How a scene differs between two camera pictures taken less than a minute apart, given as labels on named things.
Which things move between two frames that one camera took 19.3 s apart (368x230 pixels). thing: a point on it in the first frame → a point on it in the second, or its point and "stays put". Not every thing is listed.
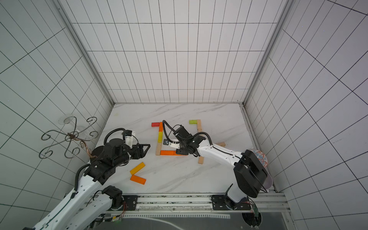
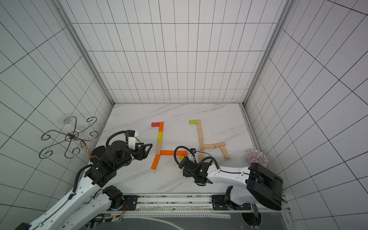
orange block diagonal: x=161 y=127 stays put
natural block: x=222 y=143 stays put
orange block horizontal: x=137 y=179 → x=155 y=162
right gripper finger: x=184 y=151 → x=200 y=180
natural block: x=158 y=148 stays put
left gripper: x=142 y=154 stays put
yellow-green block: x=160 y=137 stays put
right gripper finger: x=181 y=141 → x=187 y=173
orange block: x=166 y=152 stays put
